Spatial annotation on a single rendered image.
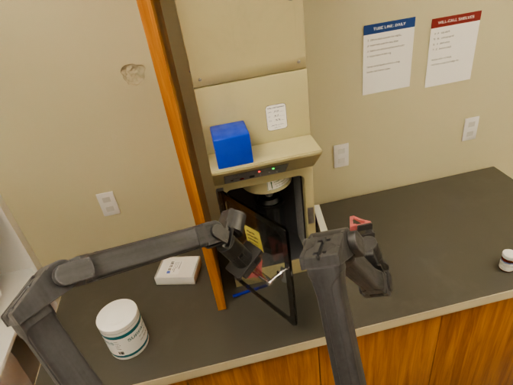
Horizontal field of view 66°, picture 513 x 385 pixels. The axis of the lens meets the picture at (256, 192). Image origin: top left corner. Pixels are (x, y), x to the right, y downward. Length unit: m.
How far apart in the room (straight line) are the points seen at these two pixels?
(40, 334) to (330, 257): 0.51
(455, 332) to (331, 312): 1.00
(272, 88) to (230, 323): 0.79
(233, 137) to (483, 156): 1.48
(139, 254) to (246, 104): 0.53
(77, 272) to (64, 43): 0.96
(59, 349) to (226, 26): 0.81
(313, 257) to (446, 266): 0.96
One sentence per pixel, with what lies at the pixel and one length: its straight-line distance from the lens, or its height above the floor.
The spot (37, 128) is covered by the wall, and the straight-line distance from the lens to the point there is 1.70.
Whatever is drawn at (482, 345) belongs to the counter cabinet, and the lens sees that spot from 1.86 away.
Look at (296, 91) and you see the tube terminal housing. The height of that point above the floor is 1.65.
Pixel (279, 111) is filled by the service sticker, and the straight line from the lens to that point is 1.18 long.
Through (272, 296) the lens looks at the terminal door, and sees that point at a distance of 1.32.
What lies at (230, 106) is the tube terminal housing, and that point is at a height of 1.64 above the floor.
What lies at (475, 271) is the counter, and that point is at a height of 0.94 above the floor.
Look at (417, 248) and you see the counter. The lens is 1.69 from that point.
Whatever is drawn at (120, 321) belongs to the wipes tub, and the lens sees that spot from 1.37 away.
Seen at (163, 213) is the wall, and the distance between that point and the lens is 1.82.
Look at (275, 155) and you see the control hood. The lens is 1.13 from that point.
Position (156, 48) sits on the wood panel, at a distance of 1.01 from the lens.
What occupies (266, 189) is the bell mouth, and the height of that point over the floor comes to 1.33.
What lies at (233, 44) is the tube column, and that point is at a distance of 1.11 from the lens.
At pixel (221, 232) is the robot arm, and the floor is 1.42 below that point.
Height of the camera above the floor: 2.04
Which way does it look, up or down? 33 degrees down
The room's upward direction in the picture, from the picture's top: 9 degrees counter-clockwise
